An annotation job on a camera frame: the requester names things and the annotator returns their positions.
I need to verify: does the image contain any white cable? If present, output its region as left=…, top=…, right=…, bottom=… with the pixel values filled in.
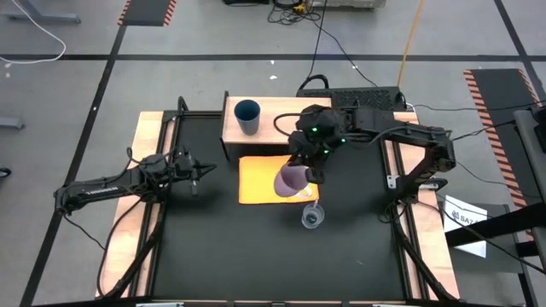
left=0, top=0, right=67, bottom=65

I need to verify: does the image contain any black floor cable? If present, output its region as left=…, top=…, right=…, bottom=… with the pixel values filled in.
left=313, top=19, right=380, bottom=89
left=305, top=0, right=328, bottom=89

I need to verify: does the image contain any black perforated box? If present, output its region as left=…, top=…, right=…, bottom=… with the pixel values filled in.
left=296, top=74, right=406, bottom=114

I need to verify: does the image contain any black beam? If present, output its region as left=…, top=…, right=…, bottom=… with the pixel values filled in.
left=445, top=203, right=546, bottom=248

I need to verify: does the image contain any black mat with striped edge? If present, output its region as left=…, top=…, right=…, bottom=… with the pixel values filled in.
left=463, top=67, right=546, bottom=210
left=118, top=0, right=177, bottom=27

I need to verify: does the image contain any tall blue cup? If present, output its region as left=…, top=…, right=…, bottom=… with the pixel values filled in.
left=233, top=99, right=262, bottom=136

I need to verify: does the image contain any grey floor foot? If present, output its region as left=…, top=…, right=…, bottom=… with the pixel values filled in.
left=0, top=117, right=26, bottom=130

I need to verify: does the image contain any yellow cable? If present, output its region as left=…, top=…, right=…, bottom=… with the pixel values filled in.
left=396, top=0, right=426, bottom=89

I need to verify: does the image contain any purple mug with white handle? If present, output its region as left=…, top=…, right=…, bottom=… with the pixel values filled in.
left=273, top=164, right=315, bottom=200

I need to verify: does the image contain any grey table foot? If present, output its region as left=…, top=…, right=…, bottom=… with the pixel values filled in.
left=2, top=0, right=81, bottom=25

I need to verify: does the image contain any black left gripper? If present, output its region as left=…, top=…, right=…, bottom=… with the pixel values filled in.
left=170, top=146, right=218, bottom=197

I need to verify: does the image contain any clear glass cup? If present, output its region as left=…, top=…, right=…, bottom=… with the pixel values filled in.
left=300, top=200, right=325, bottom=230

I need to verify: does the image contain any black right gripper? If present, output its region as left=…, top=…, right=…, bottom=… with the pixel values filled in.
left=288, top=130, right=332, bottom=185

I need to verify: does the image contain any wooden side board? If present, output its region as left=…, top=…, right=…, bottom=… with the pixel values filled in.
left=96, top=111, right=176, bottom=298
left=381, top=111, right=461, bottom=299

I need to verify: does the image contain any tangled cable heap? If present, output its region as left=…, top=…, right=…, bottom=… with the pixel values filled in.
left=267, top=0, right=322, bottom=25

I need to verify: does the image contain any white paper sign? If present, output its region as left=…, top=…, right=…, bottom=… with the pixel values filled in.
left=442, top=194, right=488, bottom=259

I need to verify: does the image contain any orange cloth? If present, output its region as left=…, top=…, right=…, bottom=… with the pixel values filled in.
left=237, top=154, right=320, bottom=205

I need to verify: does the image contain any black table frame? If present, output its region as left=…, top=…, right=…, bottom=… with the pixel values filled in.
left=96, top=96, right=462, bottom=307

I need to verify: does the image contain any grey post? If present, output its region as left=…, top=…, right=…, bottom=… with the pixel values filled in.
left=514, top=108, right=546, bottom=265

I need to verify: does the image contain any black cable bundle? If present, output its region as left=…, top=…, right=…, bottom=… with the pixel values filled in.
left=96, top=198, right=167, bottom=299
left=390, top=200, right=460, bottom=302

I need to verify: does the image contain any wooden shelf with black legs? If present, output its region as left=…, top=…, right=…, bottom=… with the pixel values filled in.
left=219, top=90, right=336, bottom=163

